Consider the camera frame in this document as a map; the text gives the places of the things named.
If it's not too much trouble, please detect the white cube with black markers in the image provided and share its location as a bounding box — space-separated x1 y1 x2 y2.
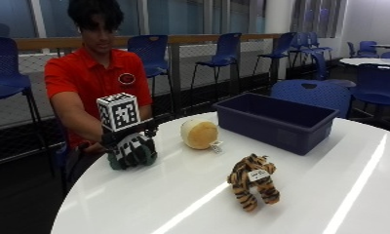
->
95 92 142 133

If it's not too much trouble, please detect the round yellow plush toy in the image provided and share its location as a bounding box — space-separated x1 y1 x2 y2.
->
180 118 225 154

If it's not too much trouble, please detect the the person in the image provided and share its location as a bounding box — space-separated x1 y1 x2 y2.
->
43 0 155 183

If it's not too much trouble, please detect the striped tiger plush toy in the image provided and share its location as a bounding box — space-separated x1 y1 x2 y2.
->
227 153 283 213

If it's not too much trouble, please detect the blue chair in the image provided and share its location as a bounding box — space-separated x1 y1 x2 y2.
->
127 34 176 108
252 31 297 82
350 62 390 120
291 31 336 71
348 40 381 59
271 79 354 119
0 35 50 154
191 32 245 98

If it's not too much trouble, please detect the dark blue plastic bin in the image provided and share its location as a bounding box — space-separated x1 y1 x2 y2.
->
212 93 341 156

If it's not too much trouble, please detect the white round table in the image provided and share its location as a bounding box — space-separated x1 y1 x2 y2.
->
338 57 390 68
369 44 390 53

